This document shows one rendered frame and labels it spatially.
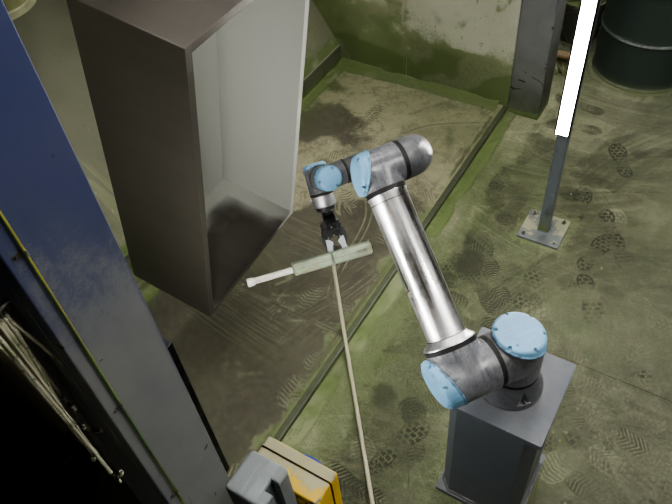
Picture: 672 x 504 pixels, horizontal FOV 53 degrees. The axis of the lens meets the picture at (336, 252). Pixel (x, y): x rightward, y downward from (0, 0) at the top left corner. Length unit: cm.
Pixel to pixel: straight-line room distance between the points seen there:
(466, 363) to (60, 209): 113
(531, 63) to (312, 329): 188
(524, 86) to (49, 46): 242
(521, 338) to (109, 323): 108
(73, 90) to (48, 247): 226
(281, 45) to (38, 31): 139
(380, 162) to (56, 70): 189
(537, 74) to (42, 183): 316
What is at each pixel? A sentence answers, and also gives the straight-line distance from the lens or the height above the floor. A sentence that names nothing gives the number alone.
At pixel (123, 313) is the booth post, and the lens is 133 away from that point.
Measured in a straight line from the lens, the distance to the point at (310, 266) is 253.
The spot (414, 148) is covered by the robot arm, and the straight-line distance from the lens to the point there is 189.
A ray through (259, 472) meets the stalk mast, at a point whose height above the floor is 164.
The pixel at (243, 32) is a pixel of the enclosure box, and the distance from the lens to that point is 240.
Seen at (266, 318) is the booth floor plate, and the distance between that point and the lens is 304.
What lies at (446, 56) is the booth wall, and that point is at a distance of 407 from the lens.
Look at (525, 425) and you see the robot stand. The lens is 207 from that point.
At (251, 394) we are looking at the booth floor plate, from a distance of 284.
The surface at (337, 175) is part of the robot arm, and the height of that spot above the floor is 86.
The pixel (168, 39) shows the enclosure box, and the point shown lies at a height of 164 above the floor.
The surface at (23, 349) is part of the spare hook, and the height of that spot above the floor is 153.
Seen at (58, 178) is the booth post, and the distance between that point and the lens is 111.
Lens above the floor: 245
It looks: 48 degrees down
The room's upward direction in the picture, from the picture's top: 7 degrees counter-clockwise
